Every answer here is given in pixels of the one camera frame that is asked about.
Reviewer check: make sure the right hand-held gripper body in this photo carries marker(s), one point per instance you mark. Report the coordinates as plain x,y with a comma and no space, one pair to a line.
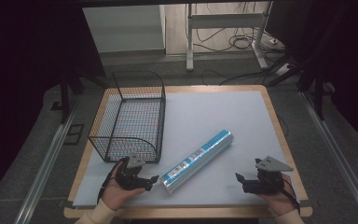
268,179

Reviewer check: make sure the black stand leg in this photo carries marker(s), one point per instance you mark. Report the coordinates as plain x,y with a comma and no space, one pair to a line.
64,99
319,96

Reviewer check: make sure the white metal desk frame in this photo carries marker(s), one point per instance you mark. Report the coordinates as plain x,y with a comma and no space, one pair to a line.
227,21

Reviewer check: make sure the white power strip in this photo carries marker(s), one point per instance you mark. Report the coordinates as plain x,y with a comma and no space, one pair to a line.
283,69

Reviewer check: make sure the metal floor rail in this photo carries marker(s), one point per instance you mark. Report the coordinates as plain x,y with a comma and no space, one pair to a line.
43,168
341,155

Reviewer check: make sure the person's left hand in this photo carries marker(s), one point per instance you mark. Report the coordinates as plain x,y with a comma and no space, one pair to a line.
116,196

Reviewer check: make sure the black curtain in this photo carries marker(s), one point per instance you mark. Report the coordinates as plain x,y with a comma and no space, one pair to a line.
338,46
28,62

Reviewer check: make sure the black floor plate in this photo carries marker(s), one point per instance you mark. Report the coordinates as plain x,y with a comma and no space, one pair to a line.
74,134

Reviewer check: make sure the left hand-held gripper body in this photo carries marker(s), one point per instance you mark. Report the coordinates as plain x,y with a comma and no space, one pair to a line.
127,179

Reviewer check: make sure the white wall panel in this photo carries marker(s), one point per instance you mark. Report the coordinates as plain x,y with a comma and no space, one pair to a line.
124,28

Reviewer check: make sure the person's right hand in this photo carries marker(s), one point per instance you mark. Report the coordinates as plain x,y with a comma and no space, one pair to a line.
279,202

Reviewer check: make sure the pale grey table mat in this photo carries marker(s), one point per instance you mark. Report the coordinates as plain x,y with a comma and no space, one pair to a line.
223,118

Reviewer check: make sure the silver roll with blue label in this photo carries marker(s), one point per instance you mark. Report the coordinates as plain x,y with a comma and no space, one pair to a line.
195,161

